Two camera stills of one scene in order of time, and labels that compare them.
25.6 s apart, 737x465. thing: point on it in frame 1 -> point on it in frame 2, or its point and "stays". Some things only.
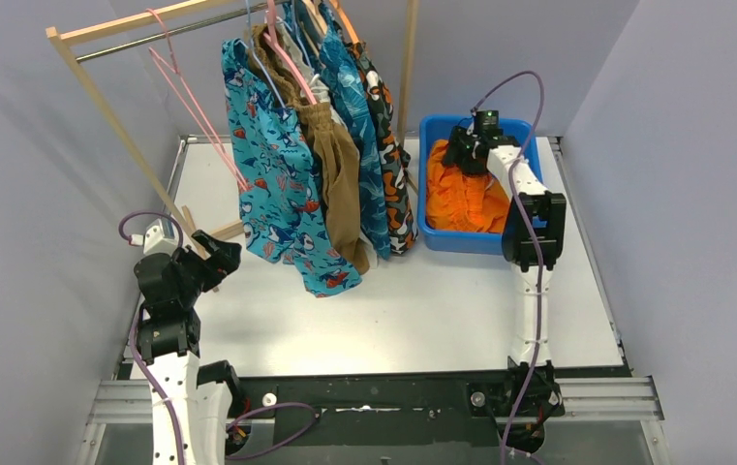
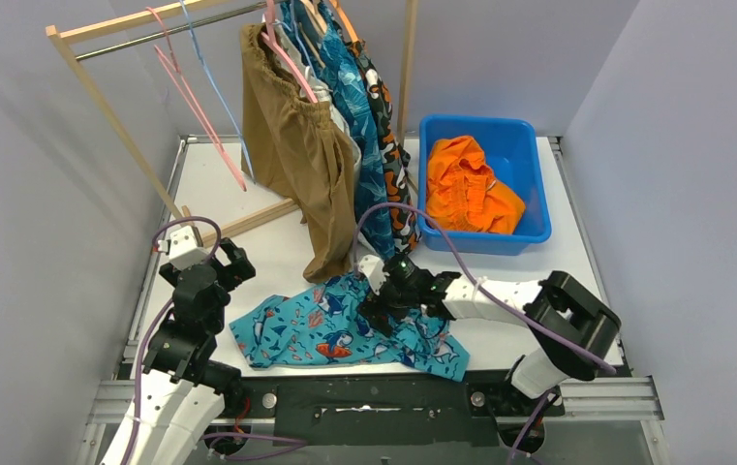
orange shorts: (460, 201) stays
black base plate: (388, 410) stays
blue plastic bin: (436, 128) stays
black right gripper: (456, 155) -> (374, 305)
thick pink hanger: (275, 39) stays
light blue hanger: (249, 46) -> (217, 95)
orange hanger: (356, 41) stays
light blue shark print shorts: (279, 179) -> (322, 325)
